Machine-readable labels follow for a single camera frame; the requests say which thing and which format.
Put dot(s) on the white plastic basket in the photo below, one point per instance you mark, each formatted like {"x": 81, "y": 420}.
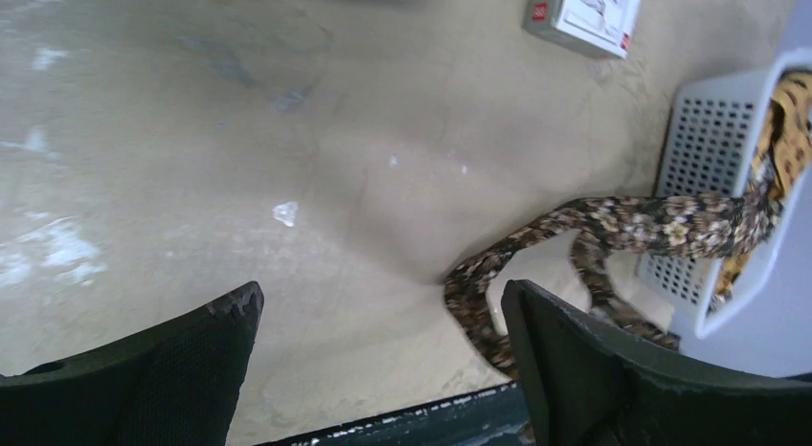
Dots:
{"x": 715, "y": 128}

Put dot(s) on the brown floral tie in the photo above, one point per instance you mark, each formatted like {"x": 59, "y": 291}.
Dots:
{"x": 706, "y": 225}

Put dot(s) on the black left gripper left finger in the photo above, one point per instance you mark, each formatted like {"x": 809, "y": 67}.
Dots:
{"x": 175, "y": 383}

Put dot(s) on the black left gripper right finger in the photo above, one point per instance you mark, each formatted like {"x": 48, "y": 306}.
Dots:
{"x": 589, "y": 383}

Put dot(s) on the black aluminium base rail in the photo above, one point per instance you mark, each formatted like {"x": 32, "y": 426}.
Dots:
{"x": 490, "y": 416}

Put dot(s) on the yellow spotted tie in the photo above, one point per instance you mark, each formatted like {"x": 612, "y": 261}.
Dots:
{"x": 783, "y": 149}

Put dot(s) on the small white cardboard box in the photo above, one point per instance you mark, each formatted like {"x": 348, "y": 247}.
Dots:
{"x": 598, "y": 29}

